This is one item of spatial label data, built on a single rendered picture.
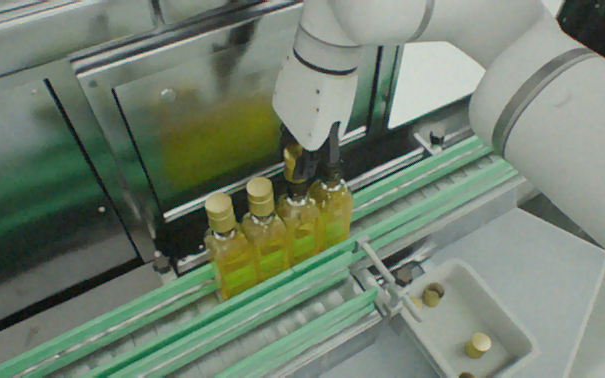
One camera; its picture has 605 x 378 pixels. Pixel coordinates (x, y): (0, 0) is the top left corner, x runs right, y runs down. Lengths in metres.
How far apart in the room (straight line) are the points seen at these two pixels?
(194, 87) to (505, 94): 0.43
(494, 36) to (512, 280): 0.73
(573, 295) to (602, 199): 0.85
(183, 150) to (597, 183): 0.55
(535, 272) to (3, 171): 0.99
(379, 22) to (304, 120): 0.19
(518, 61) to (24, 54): 0.46
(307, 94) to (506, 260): 0.72
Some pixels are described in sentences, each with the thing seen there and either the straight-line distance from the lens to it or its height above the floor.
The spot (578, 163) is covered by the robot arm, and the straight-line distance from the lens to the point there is 0.30.
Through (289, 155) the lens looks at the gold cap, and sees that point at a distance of 0.61.
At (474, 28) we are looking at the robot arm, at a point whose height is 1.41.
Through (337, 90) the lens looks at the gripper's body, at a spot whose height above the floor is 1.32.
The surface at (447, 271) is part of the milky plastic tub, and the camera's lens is 0.98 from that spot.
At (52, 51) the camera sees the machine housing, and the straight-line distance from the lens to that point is 0.57.
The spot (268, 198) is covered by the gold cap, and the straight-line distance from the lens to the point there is 0.62.
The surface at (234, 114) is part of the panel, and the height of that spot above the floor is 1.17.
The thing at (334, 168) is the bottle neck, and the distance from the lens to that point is 0.67.
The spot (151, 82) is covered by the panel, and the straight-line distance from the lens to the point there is 0.62.
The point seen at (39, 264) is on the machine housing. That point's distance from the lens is 0.86.
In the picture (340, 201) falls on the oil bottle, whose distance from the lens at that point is 0.71.
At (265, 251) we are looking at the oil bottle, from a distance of 0.70.
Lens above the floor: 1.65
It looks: 52 degrees down
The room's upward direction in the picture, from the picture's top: straight up
